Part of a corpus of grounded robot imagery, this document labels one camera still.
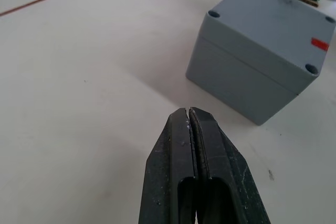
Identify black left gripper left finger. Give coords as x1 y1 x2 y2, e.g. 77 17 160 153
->
138 107 197 224

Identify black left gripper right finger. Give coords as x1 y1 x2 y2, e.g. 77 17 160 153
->
189 106 272 224

